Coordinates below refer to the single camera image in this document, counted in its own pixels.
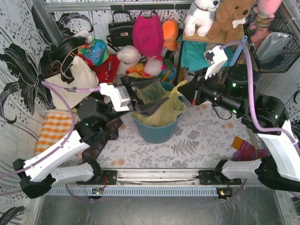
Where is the yellow plastic trash bag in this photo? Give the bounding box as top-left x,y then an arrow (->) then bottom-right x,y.
131,81 -> 187,127

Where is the purple cable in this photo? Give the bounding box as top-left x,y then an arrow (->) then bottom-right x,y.
0,81 -> 103,200
219,41 -> 300,200

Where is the brown plush dog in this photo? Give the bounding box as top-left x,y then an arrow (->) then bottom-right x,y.
207,0 -> 255,43

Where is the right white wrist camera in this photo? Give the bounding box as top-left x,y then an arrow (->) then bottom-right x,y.
204,45 -> 228,80

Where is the white plush dog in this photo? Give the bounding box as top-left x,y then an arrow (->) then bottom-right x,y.
184,0 -> 221,37

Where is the pink plush toy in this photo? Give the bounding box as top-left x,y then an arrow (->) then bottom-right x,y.
250,0 -> 282,29

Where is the orange plush toy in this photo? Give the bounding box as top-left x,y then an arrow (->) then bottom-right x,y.
162,19 -> 179,51

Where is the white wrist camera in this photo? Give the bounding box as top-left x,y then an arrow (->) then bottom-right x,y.
99,83 -> 131,112
204,45 -> 228,80

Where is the blue plastic trash bin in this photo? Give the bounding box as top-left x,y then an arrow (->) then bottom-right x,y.
131,81 -> 186,144

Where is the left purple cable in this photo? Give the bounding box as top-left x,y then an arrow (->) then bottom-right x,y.
0,81 -> 103,200

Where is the white plush bear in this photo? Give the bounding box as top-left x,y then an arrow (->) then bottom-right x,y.
117,45 -> 142,75

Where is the dark patterned necktie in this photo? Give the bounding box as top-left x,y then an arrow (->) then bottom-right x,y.
82,118 -> 123,163

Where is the pink white plush doll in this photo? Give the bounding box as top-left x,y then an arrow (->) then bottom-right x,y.
144,55 -> 166,76

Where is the red cloth garment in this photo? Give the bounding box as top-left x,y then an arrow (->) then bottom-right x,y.
90,54 -> 120,83

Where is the wooden shelf board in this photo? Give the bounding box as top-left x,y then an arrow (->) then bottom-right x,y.
182,28 -> 244,45

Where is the black leather handbag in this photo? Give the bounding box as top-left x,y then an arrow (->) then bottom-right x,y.
106,10 -> 135,52

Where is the silver pouch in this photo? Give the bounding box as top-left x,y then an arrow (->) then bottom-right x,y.
256,32 -> 292,61

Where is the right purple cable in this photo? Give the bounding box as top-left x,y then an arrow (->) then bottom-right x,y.
219,41 -> 300,200

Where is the black wire basket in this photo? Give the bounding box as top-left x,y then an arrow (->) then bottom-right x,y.
244,11 -> 300,73

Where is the teal folded cloth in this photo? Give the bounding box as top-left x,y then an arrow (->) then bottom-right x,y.
181,42 -> 235,72

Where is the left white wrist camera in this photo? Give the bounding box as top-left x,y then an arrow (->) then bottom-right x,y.
99,83 -> 131,112

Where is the orange checkered towel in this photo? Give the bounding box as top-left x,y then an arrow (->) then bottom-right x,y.
35,109 -> 72,155

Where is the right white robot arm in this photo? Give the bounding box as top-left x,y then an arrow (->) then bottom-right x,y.
178,64 -> 300,192

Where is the purple orange sock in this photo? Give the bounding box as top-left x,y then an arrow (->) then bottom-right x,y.
232,136 -> 270,161

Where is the colorful scarf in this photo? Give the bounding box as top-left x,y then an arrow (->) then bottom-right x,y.
77,39 -> 110,67

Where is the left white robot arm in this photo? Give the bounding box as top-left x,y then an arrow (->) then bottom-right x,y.
13,75 -> 168,199

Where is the cream canvas tote bag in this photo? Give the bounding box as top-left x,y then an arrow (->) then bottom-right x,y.
45,56 -> 99,109

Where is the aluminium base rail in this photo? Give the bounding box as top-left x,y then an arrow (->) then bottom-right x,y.
47,168 -> 242,200

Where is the blue handled broom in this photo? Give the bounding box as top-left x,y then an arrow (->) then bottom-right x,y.
229,36 -> 248,67

